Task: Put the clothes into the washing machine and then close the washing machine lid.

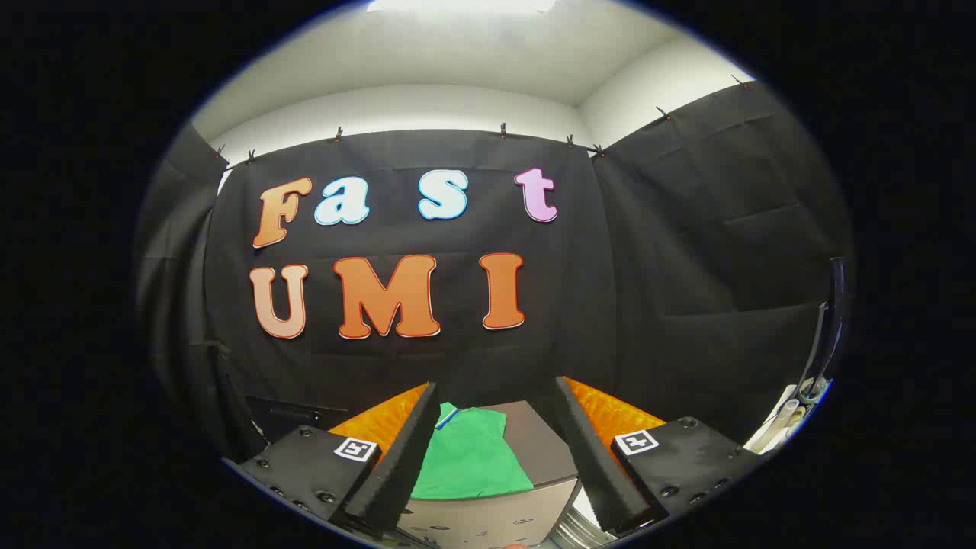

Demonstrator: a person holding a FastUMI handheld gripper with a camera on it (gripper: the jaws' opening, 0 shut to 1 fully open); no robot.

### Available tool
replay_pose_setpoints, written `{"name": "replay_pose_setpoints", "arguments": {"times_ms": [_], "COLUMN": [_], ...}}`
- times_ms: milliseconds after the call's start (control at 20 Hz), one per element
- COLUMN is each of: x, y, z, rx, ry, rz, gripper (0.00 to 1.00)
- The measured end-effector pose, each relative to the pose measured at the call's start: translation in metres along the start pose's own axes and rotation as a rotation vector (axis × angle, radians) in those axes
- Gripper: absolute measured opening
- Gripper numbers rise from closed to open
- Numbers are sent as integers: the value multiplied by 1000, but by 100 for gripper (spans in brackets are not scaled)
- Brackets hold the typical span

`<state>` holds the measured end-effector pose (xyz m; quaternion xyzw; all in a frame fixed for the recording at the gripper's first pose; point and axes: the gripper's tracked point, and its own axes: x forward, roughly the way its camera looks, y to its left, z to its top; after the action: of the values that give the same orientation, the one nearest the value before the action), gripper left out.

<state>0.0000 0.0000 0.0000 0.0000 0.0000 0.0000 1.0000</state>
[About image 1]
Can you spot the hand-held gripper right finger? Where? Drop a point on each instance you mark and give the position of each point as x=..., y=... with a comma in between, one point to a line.
x=591, y=457

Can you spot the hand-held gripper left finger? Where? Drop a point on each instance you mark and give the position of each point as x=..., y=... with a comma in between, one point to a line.
x=408, y=457

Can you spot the green shirt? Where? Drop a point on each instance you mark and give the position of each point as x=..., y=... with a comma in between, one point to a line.
x=473, y=457

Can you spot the black washing machine lid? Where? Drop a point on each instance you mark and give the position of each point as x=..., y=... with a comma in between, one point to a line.
x=293, y=418

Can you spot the grey box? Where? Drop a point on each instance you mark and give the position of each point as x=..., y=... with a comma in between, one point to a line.
x=543, y=450

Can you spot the silver ribbed object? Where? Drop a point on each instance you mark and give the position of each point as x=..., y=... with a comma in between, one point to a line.
x=576, y=534

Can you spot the black backdrop cloth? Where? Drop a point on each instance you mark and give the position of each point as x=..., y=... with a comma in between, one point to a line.
x=648, y=267

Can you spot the black curved bar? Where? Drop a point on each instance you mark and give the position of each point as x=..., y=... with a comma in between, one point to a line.
x=836, y=305

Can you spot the ceiling light panel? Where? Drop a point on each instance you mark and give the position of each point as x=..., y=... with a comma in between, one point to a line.
x=457, y=5

